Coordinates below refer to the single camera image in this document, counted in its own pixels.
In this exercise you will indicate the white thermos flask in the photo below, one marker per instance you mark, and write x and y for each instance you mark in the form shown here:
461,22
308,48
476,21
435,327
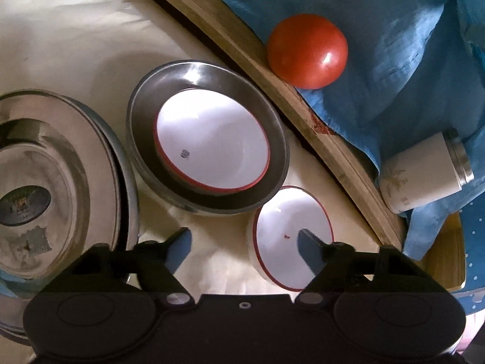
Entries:
416,174

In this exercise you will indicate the large steel plate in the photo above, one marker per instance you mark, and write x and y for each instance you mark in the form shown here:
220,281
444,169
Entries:
132,204

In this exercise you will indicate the wooden shelf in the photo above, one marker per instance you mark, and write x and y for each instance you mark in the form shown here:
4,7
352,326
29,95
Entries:
265,94

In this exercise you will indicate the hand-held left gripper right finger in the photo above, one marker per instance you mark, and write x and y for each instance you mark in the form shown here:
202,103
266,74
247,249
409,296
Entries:
307,252

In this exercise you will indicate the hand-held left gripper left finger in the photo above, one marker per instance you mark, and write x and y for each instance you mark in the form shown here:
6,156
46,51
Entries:
181,248

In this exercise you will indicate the light blue jacket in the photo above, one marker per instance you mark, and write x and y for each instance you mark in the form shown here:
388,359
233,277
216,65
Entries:
398,45

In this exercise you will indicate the red tomato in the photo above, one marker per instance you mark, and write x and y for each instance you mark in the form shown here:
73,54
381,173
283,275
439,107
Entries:
307,51

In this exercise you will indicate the blue white-dotted tent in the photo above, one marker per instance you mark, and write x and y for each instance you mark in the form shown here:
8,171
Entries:
473,242

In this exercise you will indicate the steel bowl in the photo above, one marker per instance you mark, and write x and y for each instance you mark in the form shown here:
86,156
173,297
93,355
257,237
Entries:
242,94

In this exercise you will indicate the cream paper table cover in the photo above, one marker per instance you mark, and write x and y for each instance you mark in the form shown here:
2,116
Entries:
75,38

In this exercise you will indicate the white bowl red rim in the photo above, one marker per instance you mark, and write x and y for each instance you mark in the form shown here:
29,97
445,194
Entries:
276,220
216,140

